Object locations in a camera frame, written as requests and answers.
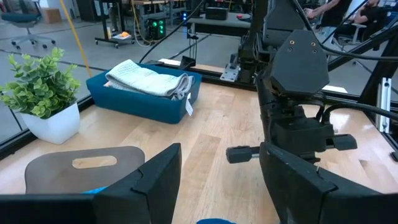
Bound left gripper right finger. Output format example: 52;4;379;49
259;142;398;224

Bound cardboard box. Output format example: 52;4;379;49
42;7;63;25

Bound yellow cable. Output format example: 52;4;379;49
58;0;93;78

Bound green plant in white pot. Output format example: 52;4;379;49
0;46;81;146

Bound silver aluminium bracket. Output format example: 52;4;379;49
375;77;393;134

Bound black equipment case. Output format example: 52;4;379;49
205;6;230;21

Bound person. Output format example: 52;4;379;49
334;0;392;44
303;0;354;29

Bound green-lit computer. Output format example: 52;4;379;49
146;17;167;41

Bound rectangular blue sponge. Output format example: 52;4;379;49
195;218;238;224

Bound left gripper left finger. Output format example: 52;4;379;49
0;142;183;224

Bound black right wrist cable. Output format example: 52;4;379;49
320;101;398;124

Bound black wheeled cart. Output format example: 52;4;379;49
95;0;137;49

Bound grey mesh storage bin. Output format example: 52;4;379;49
24;146;146;195

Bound blue office chair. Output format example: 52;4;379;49
1;0;57;50

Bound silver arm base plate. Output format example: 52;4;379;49
220;63;241;83

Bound grey table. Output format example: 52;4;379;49
186;12;253;38

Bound blue plastic bin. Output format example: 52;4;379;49
86;63;203;124

